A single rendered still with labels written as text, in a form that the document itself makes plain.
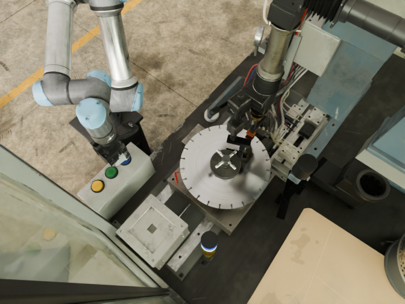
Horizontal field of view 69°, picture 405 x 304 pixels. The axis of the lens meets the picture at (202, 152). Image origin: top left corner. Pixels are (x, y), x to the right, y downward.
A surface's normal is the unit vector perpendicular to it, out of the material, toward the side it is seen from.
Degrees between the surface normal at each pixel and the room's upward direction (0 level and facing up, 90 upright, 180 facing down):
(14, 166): 90
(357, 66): 90
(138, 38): 0
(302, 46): 90
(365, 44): 90
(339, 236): 0
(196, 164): 0
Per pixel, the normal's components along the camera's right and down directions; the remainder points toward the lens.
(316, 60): -0.63, 0.70
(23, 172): 0.77, 0.57
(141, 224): -0.01, -0.43
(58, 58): 0.42, -0.24
